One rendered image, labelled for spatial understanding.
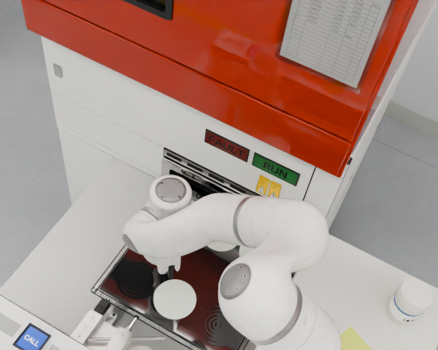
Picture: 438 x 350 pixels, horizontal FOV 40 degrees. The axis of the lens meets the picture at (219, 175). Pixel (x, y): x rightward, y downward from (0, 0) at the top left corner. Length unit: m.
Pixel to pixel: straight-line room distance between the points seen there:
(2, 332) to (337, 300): 0.73
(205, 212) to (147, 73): 0.40
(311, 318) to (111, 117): 0.95
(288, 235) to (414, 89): 2.24
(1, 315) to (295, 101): 0.76
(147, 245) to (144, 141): 0.53
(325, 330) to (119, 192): 0.95
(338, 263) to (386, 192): 1.45
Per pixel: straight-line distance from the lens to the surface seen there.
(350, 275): 1.47
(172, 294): 1.45
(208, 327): 1.42
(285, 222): 0.92
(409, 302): 1.37
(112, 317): 1.48
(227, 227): 1.03
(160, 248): 1.13
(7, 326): 1.39
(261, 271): 0.80
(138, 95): 1.50
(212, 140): 1.45
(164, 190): 1.19
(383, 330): 1.44
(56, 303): 1.54
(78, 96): 1.67
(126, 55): 1.35
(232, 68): 1.20
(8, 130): 2.97
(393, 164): 3.01
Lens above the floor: 2.21
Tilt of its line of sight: 53 degrees down
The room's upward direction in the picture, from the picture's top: 9 degrees clockwise
